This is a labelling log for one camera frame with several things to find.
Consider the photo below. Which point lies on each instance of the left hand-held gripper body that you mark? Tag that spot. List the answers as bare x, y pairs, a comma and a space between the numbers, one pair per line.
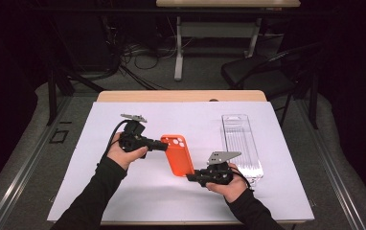
132, 137

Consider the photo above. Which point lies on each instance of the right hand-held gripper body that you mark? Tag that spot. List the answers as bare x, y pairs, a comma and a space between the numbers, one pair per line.
217, 174

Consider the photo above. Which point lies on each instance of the orange phone case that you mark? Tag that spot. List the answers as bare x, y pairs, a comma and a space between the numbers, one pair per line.
178, 156

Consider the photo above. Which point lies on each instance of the clear plastic slotted rack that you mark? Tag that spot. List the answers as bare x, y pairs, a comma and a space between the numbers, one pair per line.
238, 134

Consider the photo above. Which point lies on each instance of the person's left hand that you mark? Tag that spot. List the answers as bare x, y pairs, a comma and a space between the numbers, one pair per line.
122, 156

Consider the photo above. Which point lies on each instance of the person's right hand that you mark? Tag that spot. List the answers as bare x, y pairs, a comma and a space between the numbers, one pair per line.
233, 190

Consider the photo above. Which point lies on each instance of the white table cover sheet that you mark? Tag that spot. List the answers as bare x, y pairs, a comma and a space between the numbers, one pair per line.
158, 198

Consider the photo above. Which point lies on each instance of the wooden table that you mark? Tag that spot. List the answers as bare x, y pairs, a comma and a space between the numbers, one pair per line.
178, 96

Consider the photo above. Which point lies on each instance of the black metal stand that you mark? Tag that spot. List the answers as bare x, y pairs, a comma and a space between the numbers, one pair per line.
52, 96

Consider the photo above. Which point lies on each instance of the black folding chair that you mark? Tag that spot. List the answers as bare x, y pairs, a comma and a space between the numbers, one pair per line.
254, 72

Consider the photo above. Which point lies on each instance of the white-legged desk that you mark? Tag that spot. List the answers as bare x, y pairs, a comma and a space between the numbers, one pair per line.
216, 30

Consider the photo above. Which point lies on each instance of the metal floor rail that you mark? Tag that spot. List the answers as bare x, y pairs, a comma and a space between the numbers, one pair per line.
331, 166
27, 163

